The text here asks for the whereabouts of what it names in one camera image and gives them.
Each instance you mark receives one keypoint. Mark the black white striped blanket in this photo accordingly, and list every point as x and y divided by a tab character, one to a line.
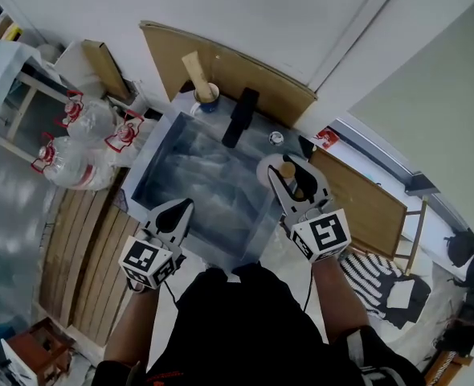
367	280

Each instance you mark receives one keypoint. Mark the narrow brown cardboard box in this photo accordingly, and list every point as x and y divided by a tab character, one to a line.
104	68

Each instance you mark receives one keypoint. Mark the wooden slat decking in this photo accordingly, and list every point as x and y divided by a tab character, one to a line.
84	255

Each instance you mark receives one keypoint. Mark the black garment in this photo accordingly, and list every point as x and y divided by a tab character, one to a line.
419	300

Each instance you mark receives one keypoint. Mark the person's right forearm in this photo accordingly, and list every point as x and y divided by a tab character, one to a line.
337	300

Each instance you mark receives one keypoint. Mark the blue mug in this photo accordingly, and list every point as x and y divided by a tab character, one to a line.
209	105

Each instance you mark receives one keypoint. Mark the white board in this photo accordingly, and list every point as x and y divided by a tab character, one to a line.
14	362

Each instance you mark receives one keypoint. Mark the white paper sheet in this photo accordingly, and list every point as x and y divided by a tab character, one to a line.
401	294

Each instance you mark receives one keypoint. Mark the person's black clothing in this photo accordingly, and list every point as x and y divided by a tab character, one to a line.
241	328

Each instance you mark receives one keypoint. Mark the small white cap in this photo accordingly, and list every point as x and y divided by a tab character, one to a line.
276	138

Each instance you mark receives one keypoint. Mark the small flask with cork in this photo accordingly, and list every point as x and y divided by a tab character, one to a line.
262	172

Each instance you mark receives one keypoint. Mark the white flat panel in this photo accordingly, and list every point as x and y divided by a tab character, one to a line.
70	64

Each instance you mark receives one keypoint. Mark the white table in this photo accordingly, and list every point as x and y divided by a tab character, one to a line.
0	79

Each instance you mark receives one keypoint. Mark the small blue box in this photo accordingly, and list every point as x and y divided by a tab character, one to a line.
4	331

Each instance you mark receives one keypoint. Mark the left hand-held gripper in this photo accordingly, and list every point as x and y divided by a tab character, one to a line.
144	261

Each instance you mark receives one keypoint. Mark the red-brown wooden stool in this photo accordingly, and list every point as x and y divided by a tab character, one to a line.
40	354

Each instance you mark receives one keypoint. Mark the black faucet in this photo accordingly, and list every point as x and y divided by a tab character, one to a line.
241	115

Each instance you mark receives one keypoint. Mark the red and white packet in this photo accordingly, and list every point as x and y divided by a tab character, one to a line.
328	138

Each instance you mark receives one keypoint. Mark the person's left forearm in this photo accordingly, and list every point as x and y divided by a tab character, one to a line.
130	328

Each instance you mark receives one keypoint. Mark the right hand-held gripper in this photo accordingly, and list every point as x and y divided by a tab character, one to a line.
321	235

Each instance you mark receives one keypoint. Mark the large brown cardboard sheet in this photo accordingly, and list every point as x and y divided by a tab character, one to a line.
253	75

